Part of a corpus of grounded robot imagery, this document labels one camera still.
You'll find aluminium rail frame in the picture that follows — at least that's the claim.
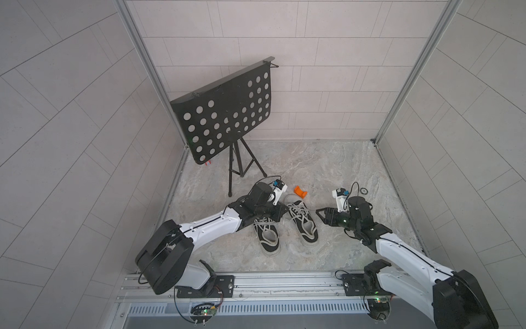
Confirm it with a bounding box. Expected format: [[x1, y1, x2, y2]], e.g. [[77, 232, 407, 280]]
[[114, 269, 461, 305]]

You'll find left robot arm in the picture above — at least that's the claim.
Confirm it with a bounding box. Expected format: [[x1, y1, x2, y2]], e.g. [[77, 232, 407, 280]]
[[135, 180, 288, 295]]

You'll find black perforated music stand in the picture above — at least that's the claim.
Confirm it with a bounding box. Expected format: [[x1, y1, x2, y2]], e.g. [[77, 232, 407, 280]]
[[170, 56, 278, 196]]

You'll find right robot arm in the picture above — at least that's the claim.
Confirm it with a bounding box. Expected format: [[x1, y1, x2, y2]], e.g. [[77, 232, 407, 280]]
[[316, 195, 499, 328]]

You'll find black canvas sneaker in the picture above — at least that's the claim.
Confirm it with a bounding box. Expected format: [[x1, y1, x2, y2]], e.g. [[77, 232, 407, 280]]
[[253, 218, 280, 256], [284, 194, 319, 245]]

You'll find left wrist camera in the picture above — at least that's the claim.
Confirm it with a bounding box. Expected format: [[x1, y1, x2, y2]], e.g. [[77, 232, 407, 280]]
[[268, 179, 288, 206]]

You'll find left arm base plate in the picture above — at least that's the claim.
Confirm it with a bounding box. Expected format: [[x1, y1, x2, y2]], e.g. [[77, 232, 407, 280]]
[[176, 275, 236, 298]]

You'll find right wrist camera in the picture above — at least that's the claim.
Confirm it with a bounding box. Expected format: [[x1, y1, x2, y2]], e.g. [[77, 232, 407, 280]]
[[331, 188, 349, 212]]

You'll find green circuit board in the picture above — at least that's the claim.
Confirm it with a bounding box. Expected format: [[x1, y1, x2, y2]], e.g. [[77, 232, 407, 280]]
[[367, 299, 391, 322], [190, 302, 220, 317]]

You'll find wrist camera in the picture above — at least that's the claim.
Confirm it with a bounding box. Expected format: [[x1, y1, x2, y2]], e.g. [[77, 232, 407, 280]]
[[268, 179, 288, 206], [331, 188, 349, 212]]

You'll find right green circuit board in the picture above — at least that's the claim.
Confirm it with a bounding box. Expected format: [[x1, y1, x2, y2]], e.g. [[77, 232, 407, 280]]
[[367, 299, 391, 322]]

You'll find orange plastic clip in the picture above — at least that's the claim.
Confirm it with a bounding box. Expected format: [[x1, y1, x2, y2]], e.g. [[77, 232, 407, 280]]
[[293, 186, 308, 199]]

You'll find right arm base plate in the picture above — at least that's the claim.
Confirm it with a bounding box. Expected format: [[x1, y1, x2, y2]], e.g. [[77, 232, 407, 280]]
[[337, 273, 391, 297]]

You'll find left green circuit board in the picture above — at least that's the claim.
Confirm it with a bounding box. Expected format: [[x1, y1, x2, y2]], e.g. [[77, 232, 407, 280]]
[[190, 302, 220, 317]]

